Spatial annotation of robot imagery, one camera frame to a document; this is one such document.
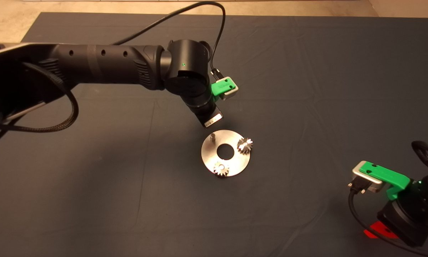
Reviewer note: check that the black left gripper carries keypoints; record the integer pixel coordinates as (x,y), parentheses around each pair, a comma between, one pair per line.
(207,112)

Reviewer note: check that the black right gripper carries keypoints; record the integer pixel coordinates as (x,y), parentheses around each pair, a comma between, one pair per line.
(410,214)

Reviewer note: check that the small steel planetary gear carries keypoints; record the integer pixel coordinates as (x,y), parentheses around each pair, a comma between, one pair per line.
(245,145)
(221,169)

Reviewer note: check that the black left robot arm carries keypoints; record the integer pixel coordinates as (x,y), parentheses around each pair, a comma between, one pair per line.
(110,64)

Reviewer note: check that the round metal carrier plate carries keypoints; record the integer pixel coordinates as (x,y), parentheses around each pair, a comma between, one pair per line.
(208,157)

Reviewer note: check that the dark grey table cloth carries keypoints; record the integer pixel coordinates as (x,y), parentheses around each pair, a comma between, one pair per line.
(307,64)

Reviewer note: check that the green left camera mount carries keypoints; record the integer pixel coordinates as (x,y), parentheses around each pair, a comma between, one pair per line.
(221,87)

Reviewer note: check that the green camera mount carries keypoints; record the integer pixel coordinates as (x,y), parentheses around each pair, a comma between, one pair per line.
(221,87)
(387,175)

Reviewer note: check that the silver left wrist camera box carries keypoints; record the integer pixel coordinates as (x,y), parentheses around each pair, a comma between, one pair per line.
(233,92)

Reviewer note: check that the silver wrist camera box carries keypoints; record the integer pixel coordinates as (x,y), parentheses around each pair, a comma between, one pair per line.
(364,180)
(233,92)

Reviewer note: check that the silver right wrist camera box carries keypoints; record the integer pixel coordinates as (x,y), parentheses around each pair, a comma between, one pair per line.
(364,180)

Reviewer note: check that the green right camera mount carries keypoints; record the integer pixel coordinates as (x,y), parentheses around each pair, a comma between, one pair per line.
(387,175)

